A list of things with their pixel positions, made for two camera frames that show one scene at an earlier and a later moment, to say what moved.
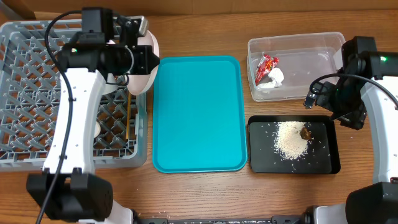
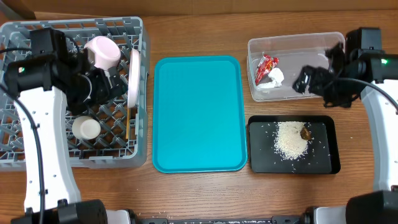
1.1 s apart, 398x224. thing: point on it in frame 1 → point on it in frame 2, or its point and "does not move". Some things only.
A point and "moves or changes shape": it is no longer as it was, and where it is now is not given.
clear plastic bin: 283,67 does not move
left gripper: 144,52 → 106,92
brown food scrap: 305,134 does not move
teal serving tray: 199,121 does not move
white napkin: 277,76 does not move
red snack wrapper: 265,65 does not move
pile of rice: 289,140 does not move
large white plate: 138,84 moves or changes shape
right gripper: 324,99 → 319,79
